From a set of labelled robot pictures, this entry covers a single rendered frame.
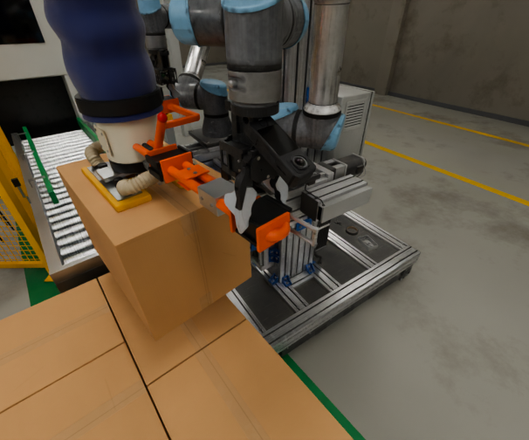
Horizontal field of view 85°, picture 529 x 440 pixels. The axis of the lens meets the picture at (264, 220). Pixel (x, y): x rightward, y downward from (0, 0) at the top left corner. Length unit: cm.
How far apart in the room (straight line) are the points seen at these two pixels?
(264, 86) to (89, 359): 108
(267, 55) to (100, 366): 108
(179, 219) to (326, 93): 54
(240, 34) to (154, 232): 53
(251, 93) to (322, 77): 49
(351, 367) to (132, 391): 109
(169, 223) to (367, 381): 131
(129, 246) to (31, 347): 71
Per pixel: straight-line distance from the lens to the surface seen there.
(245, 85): 41
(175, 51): 445
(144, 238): 78
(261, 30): 41
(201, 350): 113
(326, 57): 87
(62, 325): 139
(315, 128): 92
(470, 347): 208
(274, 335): 151
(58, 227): 198
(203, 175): 68
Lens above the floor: 151
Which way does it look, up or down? 36 degrees down
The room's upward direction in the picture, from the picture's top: straight up
